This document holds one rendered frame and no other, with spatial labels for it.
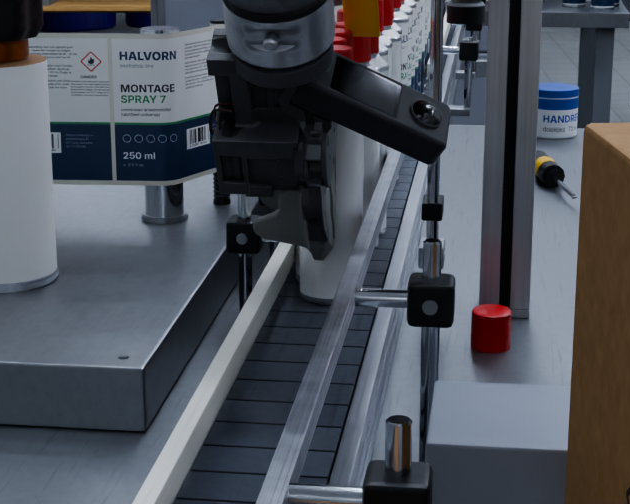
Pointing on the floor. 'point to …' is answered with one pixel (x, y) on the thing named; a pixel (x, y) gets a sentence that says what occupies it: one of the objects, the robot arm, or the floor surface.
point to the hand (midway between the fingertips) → (328, 245)
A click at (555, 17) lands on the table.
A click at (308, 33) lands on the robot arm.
